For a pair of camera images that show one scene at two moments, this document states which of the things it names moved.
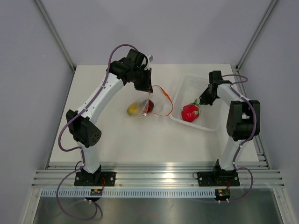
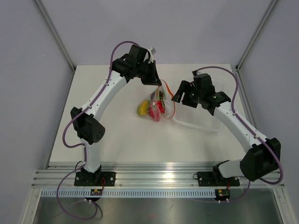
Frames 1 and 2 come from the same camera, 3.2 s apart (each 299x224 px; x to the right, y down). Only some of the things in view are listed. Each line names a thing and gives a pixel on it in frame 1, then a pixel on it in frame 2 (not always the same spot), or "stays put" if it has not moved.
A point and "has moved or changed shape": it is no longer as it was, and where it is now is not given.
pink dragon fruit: [190, 112] -> [159, 107]
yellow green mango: [134, 108] -> [143, 108]
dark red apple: [149, 107] -> [152, 95]
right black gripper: [204, 100] -> [177, 97]
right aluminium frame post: [270, 9] stays put
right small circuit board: [222, 194] stays put
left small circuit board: [96, 192] stays put
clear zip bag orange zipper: [140, 103] has moved or changed shape
